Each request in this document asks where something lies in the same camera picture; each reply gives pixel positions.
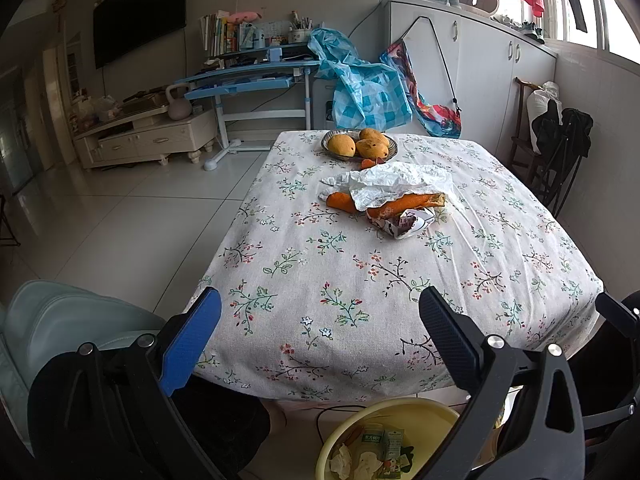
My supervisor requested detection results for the blue study desk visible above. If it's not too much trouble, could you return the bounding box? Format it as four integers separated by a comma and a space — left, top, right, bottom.
172, 42, 321, 171

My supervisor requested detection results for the yellow plastic basin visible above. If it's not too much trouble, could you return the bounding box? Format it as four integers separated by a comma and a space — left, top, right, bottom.
315, 399, 506, 480

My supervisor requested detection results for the dark woven fruit basket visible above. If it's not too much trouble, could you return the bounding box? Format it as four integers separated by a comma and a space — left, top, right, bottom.
321, 129, 399, 162

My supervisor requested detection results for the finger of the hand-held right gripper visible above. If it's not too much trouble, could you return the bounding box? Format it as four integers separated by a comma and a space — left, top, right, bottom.
595, 290, 640, 333

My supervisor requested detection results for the black cable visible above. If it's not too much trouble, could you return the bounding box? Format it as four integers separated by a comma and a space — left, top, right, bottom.
315, 404, 371, 443

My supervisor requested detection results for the colourful printed bag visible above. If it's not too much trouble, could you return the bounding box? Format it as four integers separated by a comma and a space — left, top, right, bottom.
380, 40, 463, 139

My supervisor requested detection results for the black folding chair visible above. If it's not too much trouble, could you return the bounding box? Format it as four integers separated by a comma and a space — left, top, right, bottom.
530, 100, 595, 218

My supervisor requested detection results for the white kettlebell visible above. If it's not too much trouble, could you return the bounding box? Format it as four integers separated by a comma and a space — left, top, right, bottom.
165, 84, 193, 121

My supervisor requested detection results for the white pen cup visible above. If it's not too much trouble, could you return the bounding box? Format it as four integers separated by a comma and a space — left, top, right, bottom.
290, 10, 313, 44

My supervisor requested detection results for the white television cabinet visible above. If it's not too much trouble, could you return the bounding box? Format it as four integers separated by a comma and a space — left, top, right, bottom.
72, 102, 218, 171

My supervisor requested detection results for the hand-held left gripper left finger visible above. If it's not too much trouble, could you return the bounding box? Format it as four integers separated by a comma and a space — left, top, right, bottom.
27, 286, 236, 480

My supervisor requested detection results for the green snack packet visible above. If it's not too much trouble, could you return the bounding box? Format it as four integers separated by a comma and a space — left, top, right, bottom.
360, 425, 386, 463

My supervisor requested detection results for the black cord with clip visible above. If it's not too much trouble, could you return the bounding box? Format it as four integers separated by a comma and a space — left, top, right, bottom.
402, 15, 463, 118

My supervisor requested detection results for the green drink carton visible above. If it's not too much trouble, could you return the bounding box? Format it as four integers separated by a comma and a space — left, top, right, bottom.
382, 427, 407, 461

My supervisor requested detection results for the white paper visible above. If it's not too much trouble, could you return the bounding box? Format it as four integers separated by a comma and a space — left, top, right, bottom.
352, 450, 383, 480

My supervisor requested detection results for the white tissue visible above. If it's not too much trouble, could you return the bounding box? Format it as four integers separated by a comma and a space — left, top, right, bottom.
330, 444, 355, 478

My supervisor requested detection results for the white sack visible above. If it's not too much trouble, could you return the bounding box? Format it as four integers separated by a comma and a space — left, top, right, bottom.
526, 81, 563, 153

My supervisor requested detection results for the floral tablecloth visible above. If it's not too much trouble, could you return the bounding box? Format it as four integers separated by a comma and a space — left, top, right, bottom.
184, 130, 605, 403

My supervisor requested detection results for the blue checked plastic bag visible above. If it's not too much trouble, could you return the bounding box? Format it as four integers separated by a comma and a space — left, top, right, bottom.
307, 27, 413, 131

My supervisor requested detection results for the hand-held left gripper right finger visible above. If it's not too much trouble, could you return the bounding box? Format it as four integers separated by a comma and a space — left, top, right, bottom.
418, 287, 587, 480

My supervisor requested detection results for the wooden chair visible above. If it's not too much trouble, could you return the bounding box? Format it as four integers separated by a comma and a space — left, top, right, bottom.
510, 76, 551, 181

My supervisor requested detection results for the white plastic bag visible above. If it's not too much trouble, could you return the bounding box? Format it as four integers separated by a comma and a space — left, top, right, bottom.
320, 162, 453, 211

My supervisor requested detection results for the row of books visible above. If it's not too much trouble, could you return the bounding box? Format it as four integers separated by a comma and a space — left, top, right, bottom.
200, 10, 241, 58

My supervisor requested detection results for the white purple wrapper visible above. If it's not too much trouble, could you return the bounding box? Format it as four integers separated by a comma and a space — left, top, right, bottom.
366, 207, 436, 240

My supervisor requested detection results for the black television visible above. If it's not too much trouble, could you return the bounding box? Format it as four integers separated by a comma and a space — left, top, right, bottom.
92, 0, 188, 70

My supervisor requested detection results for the light blue chair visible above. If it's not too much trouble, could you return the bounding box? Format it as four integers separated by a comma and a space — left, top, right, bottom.
0, 280, 168, 461

